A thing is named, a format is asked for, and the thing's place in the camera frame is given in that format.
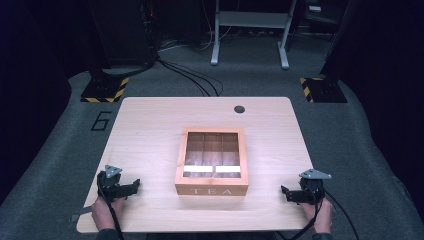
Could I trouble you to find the orange wooden tea box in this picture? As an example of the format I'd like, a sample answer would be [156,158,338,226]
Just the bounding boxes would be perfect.
[174,126,250,197]

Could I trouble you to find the black equipment cabinet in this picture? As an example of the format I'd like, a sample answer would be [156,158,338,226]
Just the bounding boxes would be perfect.
[87,0,158,69]

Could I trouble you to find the person's right hand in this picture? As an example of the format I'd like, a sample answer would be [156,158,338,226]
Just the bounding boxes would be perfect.
[300,197,335,235]

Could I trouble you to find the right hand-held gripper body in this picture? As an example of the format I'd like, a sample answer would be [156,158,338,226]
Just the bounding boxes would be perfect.
[289,168,333,206]

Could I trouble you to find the person's left hand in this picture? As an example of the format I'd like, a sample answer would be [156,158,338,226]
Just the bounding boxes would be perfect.
[91,195,127,232]

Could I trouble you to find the white floor cables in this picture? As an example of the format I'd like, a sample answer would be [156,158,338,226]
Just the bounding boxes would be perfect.
[158,19,234,54]

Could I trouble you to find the dark curtain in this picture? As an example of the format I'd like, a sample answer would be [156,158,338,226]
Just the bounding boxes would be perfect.
[0,0,101,204]
[321,0,424,221]

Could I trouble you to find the white metal stand frame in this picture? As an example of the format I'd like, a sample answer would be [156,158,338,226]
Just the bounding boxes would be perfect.
[210,0,298,70]

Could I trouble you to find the grey metal bracket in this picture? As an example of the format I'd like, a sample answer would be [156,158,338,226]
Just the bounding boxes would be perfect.
[70,206,93,223]

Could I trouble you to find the black hazard-striped stand base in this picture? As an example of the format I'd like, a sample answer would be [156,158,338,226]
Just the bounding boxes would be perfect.
[80,76,130,104]
[299,76,348,104]

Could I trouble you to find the black floor cables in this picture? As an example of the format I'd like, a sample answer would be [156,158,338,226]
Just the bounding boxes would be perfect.
[155,54,225,98]

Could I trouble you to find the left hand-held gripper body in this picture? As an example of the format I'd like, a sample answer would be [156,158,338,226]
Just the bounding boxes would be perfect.
[96,164,134,203]

